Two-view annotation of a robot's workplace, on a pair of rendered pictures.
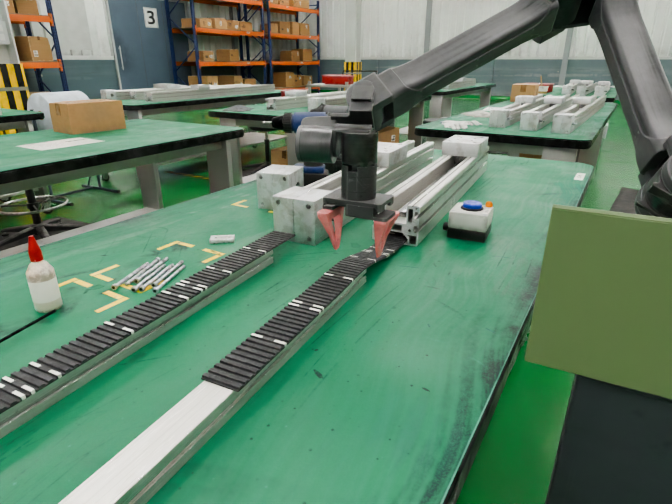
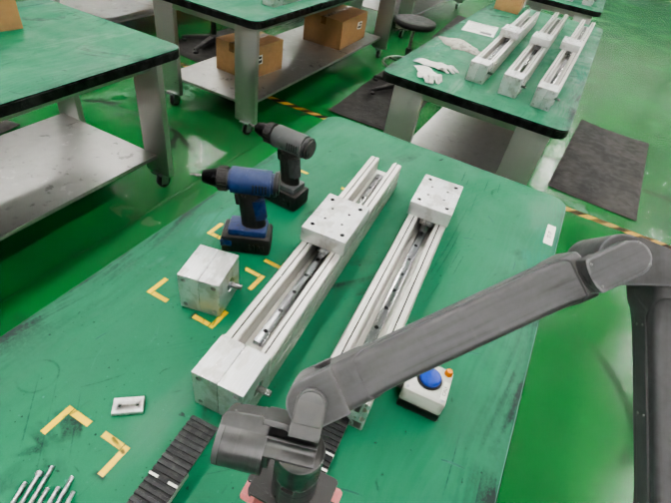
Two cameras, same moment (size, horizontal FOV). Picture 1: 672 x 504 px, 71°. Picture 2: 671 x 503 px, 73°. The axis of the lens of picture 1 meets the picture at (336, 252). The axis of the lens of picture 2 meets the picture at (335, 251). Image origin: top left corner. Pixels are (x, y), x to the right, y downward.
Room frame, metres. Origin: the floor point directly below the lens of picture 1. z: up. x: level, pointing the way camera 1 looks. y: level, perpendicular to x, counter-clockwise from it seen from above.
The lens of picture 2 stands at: (0.51, 0.01, 1.54)
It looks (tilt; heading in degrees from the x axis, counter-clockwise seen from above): 41 degrees down; 350
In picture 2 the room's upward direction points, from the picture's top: 11 degrees clockwise
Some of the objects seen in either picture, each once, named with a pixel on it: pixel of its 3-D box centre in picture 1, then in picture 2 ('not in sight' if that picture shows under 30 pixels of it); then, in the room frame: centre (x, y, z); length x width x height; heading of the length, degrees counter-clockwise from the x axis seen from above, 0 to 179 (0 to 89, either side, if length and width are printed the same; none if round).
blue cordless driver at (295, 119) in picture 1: (298, 150); (235, 208); (1.38, 0.11, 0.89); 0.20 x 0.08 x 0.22; 87
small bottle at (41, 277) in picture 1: (40, 272); not in sight; (0.64, 0.44, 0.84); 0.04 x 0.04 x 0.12
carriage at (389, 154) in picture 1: (380, 158); (335, 228); (1.36, -0.13, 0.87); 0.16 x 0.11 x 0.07; 154
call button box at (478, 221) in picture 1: (466, 220); (420, 385); (0.97, -0.28, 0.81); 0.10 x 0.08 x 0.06; 64
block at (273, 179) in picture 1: (285, 187); (215, 281); (1.20, 0.13, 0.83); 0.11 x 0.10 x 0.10; 73
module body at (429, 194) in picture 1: (444, 181); (403, 270); (1.28, -0.30, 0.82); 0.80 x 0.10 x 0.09; 154
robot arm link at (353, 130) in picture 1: (355, 146); (294, 457); (0.75, -0.03, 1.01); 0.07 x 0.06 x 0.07; 77
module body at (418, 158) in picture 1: (379, 175); (333, 243); (1.36, -0.13, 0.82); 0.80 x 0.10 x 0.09; 154
